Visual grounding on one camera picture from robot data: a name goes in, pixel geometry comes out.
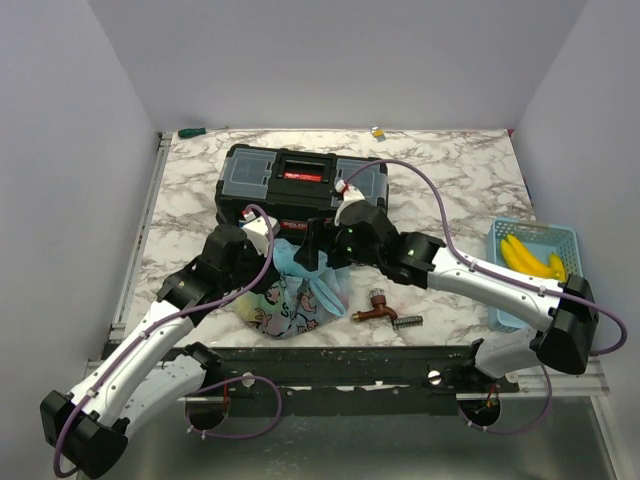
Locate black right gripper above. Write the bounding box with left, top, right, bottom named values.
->
left=294, top=215, right=383, bottom=269

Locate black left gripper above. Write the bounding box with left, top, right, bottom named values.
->
left=222, top=240, right=282, bottom=296

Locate light blue plastic bag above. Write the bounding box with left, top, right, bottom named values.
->
left=232, top=239, right=350, bottom=339

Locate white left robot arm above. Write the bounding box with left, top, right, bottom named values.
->
left=40, top=217, right=277, bottom=479

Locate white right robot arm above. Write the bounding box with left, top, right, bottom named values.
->
left=294, top=200, right=599, bottom=392

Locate yellow fake banana bunch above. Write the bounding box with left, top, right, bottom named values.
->
left=500, top=234, right=568, bottom=282

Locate black plastic toolbox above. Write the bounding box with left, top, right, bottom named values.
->
left=214, top=144, right=389, bottom=245

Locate brown faucet tap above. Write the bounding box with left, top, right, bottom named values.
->
left=351, top=289, right=398, bottom=322

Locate small metal spring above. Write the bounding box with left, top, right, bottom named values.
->
left=391, top=315, right=424, bottom=330

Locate small yellow blue object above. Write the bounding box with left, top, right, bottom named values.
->
left=371, top=127, right=386, bottom=142

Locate light blue plastic basket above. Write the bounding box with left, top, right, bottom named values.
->
left=485, top=218, right=589, bottom=334

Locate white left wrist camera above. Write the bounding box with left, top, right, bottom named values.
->
left=240, top=209, right=279, bottom=256

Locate green handled screwdriver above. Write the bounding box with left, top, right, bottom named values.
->
left=177, top=126, right=229, bottom=139

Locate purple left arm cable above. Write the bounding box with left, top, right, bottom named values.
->
left=53, top=203, right=284, bottom=476

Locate black metal base rail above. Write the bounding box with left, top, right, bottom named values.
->
left=164, top=344, right=521, bottom=416

